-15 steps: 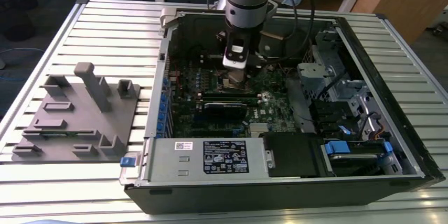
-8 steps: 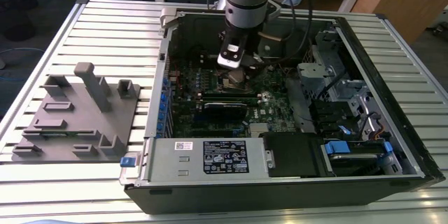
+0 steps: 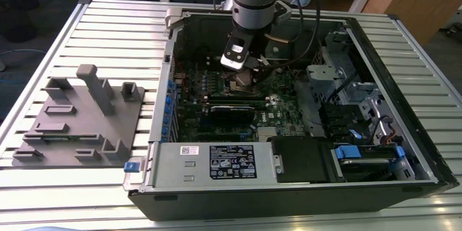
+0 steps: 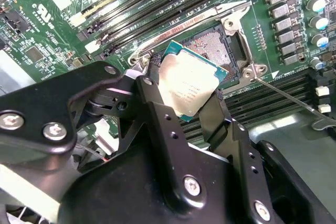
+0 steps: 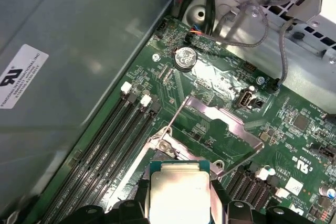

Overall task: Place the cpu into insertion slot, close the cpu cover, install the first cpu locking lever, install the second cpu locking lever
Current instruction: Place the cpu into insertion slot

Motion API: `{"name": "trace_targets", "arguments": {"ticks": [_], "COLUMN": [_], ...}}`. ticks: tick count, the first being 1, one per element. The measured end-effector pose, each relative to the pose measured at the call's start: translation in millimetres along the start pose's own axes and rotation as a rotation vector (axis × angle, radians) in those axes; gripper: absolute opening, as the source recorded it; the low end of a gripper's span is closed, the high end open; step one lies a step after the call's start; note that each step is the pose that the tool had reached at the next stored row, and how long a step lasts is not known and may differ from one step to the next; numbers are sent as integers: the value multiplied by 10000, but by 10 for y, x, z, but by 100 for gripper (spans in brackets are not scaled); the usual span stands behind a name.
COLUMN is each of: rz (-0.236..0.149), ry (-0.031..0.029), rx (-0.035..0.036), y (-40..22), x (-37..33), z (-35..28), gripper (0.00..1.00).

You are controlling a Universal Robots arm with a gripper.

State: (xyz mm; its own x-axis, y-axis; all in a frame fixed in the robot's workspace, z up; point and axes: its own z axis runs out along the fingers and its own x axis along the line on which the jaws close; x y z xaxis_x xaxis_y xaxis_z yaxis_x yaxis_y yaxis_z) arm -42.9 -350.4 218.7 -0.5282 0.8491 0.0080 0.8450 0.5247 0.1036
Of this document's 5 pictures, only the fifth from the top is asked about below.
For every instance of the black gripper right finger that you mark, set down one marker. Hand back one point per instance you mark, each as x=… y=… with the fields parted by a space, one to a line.
x=241 y=214

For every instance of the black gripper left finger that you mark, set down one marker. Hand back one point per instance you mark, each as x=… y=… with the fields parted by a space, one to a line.
x=131 y=213

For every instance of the silver CPU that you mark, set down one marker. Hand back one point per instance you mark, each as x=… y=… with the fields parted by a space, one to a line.
x=178 y=195

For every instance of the metal socket cover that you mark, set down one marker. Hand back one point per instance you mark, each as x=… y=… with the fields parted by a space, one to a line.
x=246 y=136

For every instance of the RAM slot white clips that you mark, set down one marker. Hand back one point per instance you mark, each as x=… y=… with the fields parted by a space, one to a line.
x=87 y=155
x=116 y=155
x=249 y=190

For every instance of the RAM slot black clips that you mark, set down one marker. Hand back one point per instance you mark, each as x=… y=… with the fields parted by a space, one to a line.
x=236 y=184
x=262 y=196
x=101 y=155
x=130 y=155

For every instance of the CPU socket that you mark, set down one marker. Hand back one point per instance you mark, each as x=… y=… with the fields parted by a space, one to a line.
x=164 y=145

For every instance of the internal USB port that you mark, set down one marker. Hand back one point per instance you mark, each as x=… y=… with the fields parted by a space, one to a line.
x=245 y=99

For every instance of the green motherboard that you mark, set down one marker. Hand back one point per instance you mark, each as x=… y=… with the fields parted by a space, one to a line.
x=283 y=103

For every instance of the coin cell battery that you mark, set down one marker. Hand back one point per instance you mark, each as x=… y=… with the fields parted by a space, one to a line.
x=185 y=58

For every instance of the white Foxconn label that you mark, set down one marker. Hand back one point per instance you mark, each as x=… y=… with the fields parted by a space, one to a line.
x=23 y=77

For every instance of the black PC case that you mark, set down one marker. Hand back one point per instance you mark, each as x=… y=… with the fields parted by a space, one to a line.
x=65 y=24

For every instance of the silver drive cage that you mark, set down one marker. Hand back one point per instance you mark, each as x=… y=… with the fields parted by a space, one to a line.
x=328 y=24

